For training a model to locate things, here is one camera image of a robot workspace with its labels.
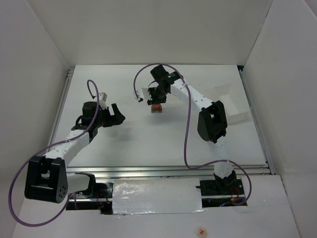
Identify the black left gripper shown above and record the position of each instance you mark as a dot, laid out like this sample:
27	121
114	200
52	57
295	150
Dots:
110	117

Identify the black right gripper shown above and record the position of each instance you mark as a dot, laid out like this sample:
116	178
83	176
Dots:
157	99

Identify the brown wedge wood block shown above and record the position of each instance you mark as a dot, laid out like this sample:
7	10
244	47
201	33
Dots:
154	110

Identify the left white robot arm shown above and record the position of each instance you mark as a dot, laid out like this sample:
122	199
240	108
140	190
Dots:
47	179

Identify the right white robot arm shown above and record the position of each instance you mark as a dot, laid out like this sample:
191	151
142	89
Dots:
212	122

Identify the silver foil sheet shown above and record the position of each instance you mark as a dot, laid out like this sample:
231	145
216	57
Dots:
156	196

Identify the small letter N tile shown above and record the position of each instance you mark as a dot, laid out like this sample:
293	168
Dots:
201	232

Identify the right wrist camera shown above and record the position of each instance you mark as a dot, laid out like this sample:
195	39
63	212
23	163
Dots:
142	94

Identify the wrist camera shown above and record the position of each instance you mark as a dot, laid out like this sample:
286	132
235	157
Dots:
102	100
142	94

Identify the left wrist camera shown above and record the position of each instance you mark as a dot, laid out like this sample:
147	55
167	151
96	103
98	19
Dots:
102	100

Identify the aluminium rail frame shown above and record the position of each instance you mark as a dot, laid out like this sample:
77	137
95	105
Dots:
151	145

